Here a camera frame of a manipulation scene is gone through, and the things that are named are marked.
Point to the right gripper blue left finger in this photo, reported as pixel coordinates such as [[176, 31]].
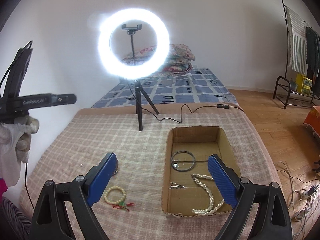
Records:
[[98, 177]]

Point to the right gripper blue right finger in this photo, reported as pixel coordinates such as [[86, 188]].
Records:
[[226, 180]]

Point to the left forearm pink sleeve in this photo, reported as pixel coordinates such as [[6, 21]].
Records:
[[3, 188]]

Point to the left hand white glove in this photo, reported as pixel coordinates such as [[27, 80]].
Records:
[[15, 147]]

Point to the brown cardboard box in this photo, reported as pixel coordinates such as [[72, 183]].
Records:
[[185, 192]]

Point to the pink plaid blanket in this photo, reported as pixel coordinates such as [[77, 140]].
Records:
[[89, 136]]

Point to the black hoop with lens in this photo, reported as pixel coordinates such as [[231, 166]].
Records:
[[184, 165]]

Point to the black tripod stand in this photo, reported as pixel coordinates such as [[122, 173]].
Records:
[[139, 91]]

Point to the zebra striped clothing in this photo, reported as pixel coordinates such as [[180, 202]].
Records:
[[14, 224]]

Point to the blue patterned bed sheet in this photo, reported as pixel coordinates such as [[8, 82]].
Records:
[[199, 85]]

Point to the orange box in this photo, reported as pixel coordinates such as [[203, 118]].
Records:
[[313, 120]]

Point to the yellow crate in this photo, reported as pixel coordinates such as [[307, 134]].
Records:
[[304, 84]]

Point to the folded floral quilt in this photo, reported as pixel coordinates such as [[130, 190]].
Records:
[[178, 62]]

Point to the black phone holder clamp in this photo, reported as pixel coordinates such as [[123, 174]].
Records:
[[131, 30]]

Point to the dark hanging clothes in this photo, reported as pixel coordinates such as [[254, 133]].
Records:
[[312, 39]]

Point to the striped white towel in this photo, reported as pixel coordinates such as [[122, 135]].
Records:
[[297, 42]]

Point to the red strap wristwatch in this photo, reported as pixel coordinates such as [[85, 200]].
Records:
[[115, 171]]

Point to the white power strip with cables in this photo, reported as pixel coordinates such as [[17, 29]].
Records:
[[302, 199]]

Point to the white ring light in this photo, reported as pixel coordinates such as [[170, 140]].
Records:
[[109, 60]]

